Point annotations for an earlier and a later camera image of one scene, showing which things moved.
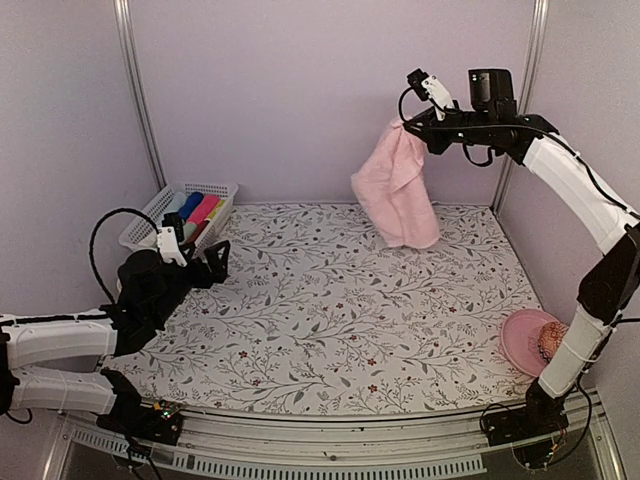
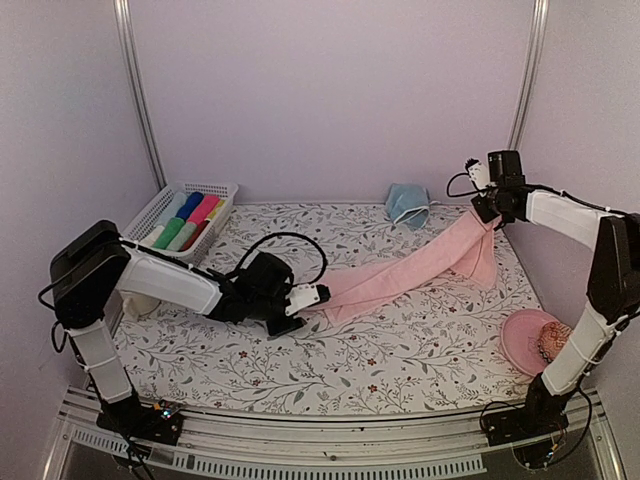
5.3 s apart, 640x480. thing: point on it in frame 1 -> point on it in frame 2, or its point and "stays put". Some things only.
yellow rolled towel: (219, 204) stays put
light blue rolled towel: (178, 200) stays put
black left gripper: (219, 272) -> (276, 329)
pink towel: (391, 186) -> (470, 249)
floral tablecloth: (317, 314) stays put
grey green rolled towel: (189, 230) stays put
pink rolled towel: (204, 209) stays put
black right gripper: (433, 133) -> (485, 212)
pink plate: (519, 340) stays put
